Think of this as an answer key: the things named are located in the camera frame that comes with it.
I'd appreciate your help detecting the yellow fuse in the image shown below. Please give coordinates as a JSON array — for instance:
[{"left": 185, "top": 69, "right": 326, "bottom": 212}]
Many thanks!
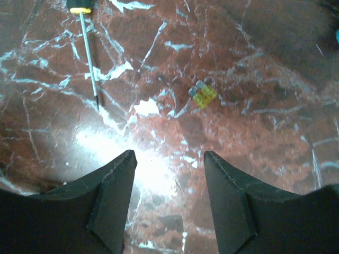
[{"left": 188, "top": 80, "right": 217, "bottom": 108}]

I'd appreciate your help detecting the blue plastic faucet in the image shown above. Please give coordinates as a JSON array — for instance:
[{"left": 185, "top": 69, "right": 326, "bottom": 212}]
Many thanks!
[{"left": 335, "top": 29, "right": 339, "bottom": 43}]

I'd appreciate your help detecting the yellow black screwdriver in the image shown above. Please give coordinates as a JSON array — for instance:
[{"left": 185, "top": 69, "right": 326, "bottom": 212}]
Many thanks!
[{"left": 66, "top": 0, "right": 99, "bottom": 110}]

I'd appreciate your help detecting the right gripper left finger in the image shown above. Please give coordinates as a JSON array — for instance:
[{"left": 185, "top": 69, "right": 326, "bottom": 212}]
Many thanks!
[{"left": 1, "top": 150, "right": 137, "bottom": 253}]

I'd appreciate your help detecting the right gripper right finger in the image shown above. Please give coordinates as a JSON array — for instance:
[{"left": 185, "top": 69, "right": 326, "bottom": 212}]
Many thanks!
[{"left": 204, "top": 151, "right": 338, "bottom": 253}]

